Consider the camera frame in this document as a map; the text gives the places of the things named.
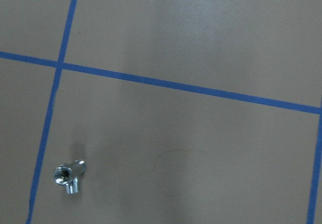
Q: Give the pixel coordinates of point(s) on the chrome elbow pipe fitting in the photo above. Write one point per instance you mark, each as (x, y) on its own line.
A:
(68, 175)

